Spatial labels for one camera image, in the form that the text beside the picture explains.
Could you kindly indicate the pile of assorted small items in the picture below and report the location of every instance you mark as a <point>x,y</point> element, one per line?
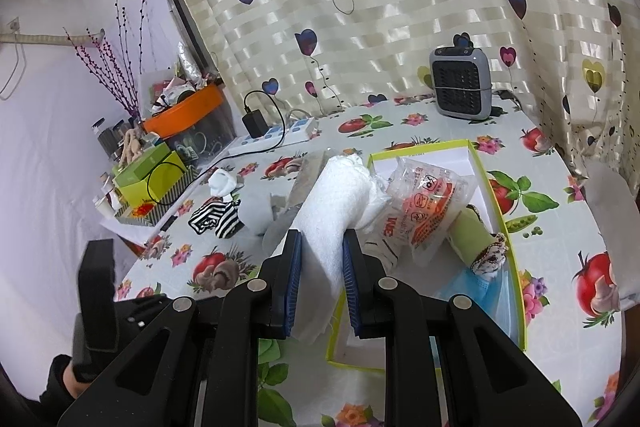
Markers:
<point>175,89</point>

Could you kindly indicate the orange lidded storage box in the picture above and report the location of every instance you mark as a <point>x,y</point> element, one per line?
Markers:
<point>185,117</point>

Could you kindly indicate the white towel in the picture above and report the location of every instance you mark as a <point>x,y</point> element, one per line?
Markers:
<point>325,227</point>

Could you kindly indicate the black white striped sock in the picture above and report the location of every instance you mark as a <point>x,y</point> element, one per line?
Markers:
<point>206,214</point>
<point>230,224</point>

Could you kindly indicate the white sock grey cuff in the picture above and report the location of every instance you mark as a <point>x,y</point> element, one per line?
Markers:
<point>222,182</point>

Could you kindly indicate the dark glass jar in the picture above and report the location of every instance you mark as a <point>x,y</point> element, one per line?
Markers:
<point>105,139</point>
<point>121,133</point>

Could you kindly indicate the pale green box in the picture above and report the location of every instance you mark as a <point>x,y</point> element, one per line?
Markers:
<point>140,163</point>

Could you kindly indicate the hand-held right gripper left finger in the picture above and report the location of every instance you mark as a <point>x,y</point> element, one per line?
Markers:
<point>292,282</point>

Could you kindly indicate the fruit print tablecloth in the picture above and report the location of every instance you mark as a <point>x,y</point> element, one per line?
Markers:
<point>560,232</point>

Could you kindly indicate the green cloth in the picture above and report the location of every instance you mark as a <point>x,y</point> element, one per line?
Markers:
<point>472,234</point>

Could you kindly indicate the silver foil sheet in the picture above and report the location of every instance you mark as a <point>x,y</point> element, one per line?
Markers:
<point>189,67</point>

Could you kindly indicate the black charger adapter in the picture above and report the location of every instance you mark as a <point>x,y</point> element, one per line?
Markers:
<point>255,123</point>

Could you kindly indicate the white power strip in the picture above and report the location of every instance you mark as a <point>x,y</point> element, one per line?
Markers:
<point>280,137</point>

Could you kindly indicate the grey space heater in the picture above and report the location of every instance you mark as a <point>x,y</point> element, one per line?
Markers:
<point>460,82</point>

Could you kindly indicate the lime cardboard box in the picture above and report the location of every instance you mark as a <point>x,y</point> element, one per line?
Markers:
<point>425,154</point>

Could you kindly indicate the dark window frame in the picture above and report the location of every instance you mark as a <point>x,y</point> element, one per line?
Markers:
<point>180,7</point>

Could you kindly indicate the white paper sheet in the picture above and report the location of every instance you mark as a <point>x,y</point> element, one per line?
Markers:
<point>605,207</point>

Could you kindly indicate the small white bottle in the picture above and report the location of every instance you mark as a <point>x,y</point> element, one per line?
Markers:
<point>103,205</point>

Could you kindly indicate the black white striped tray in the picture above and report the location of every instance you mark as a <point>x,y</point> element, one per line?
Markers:
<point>145,214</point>

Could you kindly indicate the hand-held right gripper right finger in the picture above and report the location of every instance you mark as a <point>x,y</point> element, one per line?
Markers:
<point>352,282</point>

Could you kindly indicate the person's left forearm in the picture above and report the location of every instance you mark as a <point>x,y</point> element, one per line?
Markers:
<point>52,382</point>

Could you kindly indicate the white wall pipe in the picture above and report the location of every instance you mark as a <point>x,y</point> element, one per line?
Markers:
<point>40,38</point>

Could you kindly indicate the beige plush figure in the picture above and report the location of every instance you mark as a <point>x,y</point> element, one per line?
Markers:
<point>132,147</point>

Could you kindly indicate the blue face masks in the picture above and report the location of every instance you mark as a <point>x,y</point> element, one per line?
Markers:
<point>495,292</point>

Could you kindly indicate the lime green carton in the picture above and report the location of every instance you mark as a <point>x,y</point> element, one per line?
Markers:
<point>167,182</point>

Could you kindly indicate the purple decorative branches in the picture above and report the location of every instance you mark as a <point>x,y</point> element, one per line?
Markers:
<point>115,67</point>

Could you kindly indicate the clear earplug bag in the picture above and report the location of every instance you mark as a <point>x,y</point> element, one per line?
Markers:
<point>425,207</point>

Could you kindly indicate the heart print curtain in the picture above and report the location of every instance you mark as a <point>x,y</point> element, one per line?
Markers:
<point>375,7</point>

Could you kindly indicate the person's left hand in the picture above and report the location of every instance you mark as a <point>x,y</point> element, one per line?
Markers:
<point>69,379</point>

